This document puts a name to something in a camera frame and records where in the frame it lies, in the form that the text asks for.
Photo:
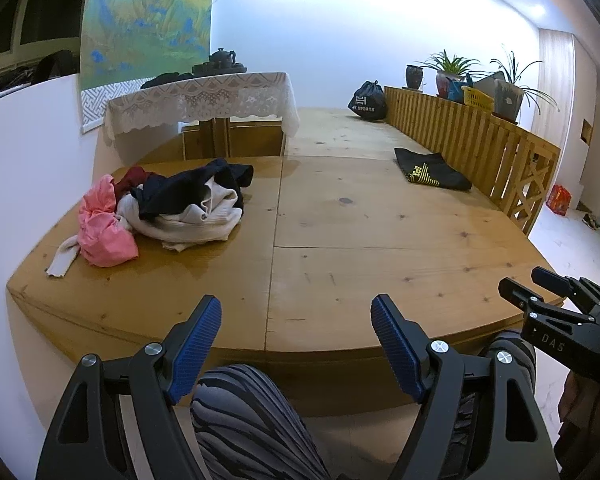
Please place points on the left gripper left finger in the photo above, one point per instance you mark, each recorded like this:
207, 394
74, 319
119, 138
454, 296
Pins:
86, 438

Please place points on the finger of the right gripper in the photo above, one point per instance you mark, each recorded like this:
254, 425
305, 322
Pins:
584, 293
526, 301

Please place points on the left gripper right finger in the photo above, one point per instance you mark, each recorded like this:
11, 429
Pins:
477, 416

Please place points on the pink t-shirt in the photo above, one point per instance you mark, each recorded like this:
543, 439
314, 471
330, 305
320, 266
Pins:
104, 239

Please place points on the red box on floor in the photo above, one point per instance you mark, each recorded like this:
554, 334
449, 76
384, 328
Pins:
558, 200

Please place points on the wooden slat fence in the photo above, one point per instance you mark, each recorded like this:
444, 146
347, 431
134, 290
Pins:
511, 166

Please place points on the folded black sport shirt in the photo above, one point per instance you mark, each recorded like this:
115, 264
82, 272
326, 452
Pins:
431, 170

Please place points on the potted spider plant grey pot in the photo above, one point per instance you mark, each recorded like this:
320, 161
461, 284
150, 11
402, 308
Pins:
509, 93

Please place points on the yellow plastic basket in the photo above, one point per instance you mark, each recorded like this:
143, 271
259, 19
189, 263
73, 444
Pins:
477, 99

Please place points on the blue bag on fence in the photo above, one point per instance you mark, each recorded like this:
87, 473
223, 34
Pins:
456, 88

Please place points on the potted green plant red pot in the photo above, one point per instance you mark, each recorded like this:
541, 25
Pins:
451, 68

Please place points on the dark ceramic vase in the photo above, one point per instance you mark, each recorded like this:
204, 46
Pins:
413, 76

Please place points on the dark navy garment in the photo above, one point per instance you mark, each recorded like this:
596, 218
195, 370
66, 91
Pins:
171, 195

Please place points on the cream knit sweater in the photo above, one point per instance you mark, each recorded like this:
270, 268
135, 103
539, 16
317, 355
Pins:
213, 221

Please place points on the dark red garment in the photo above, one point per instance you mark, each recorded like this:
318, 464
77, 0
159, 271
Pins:
134, 177

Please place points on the wooden low table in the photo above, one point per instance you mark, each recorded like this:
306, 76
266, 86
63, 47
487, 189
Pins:
233, 138

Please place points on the dark teapot set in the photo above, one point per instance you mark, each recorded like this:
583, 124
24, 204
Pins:
220, 62

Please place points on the landscape painting scroll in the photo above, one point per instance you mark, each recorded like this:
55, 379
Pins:
126, 42

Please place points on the black sports drawstring bag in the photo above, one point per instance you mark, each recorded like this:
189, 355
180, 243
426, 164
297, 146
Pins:
369, 102

